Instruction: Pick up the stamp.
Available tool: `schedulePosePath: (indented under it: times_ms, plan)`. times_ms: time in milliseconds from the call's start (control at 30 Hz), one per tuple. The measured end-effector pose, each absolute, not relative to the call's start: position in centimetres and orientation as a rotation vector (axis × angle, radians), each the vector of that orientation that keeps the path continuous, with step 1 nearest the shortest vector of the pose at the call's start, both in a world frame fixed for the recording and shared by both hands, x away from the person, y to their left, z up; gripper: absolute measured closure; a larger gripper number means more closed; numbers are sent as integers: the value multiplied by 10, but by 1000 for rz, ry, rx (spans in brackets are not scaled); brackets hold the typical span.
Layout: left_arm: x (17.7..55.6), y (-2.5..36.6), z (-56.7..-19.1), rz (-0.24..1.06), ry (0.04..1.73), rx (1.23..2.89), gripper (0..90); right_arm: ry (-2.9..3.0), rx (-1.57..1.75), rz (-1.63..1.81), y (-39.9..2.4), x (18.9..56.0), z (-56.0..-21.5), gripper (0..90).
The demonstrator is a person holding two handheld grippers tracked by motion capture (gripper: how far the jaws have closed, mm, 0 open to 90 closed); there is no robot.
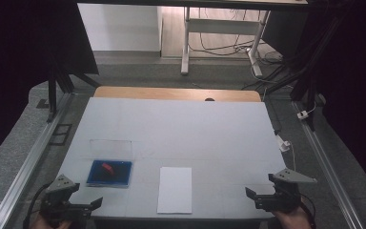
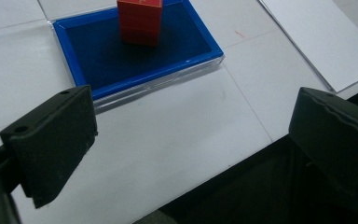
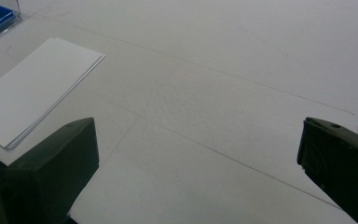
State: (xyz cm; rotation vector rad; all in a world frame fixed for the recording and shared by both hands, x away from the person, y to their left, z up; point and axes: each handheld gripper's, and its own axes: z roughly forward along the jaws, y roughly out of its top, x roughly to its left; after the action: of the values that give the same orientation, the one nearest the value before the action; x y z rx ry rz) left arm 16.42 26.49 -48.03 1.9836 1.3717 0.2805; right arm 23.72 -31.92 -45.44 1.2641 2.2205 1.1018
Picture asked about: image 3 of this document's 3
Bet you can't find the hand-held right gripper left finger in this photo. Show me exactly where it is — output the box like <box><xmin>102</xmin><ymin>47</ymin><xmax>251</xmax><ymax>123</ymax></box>
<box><xmin>0</xmin><ymin>117</ymin><xmax>100</xmax><ymax>224</ymax></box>

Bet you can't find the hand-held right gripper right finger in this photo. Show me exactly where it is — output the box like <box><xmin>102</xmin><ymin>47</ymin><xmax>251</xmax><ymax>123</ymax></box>
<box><xmin>296</xmin><ymin>117</ymin><xmax>358</xmax><ymax>224</ymax></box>

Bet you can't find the stack of white paper sheets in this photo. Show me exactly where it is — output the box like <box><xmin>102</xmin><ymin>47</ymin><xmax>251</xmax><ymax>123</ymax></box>
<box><xmin>0</xmin><ymin>37</ymin><xmax>106</xmax><ymax>150</ymax></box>

